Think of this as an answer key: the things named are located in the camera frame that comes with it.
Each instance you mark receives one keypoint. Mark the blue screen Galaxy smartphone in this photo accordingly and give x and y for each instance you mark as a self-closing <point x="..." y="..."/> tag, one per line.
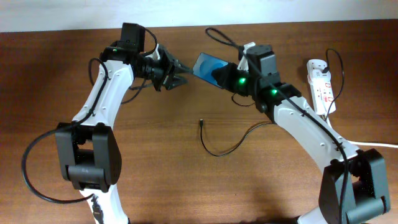
<point x="204" y="66"/>

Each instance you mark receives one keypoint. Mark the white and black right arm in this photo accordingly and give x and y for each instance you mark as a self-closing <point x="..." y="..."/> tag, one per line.
<point x="354" y="185"/>

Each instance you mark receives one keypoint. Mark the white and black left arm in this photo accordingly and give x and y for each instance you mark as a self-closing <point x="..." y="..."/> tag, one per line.
<point x="87" y="149"/>

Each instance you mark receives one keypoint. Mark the white power strip socket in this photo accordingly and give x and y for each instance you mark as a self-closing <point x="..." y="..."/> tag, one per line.
<point x="320" y="85"/>

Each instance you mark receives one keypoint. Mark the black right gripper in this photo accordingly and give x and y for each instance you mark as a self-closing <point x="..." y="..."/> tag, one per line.
<point x="226" y="75"/>

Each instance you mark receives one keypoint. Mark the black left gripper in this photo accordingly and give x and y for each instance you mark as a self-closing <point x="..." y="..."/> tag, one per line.
<point x="168" y="64"/>

